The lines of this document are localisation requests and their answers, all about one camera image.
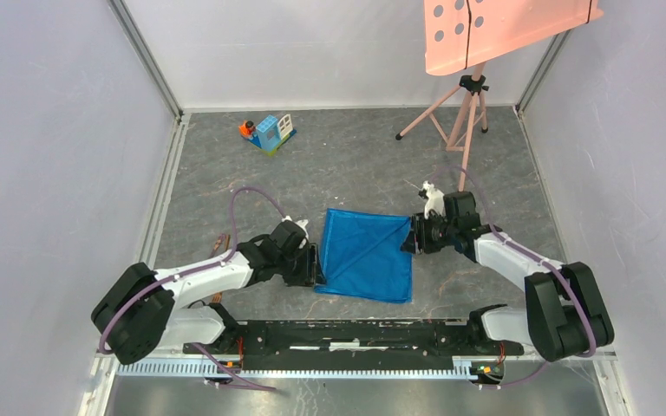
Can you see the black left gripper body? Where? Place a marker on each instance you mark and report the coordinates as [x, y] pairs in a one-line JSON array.
[[295, 269]]

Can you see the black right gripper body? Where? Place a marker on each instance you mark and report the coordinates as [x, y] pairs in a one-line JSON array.
[[433, 234]]

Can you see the blue cloth napkin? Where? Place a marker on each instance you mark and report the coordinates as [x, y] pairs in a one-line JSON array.
[[361, 256]]

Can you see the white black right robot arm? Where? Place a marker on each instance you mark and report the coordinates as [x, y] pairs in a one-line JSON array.
[[564, 313]]

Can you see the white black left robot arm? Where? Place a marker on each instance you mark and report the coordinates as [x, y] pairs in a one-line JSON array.
[[147, 309]]

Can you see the colourful toy block house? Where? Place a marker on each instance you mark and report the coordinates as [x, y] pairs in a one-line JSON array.
[[270, 134]]

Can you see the pink music stand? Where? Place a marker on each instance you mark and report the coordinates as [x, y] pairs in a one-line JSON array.
[[463, 36]]

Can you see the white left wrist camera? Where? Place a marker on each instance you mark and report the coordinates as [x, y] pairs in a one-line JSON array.
[[301, 224]]

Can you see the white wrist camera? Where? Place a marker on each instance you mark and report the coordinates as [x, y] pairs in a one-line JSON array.
[[301, 224], [434, 200]]

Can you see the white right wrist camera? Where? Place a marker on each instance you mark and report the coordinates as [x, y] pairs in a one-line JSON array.
[[434, 200]]

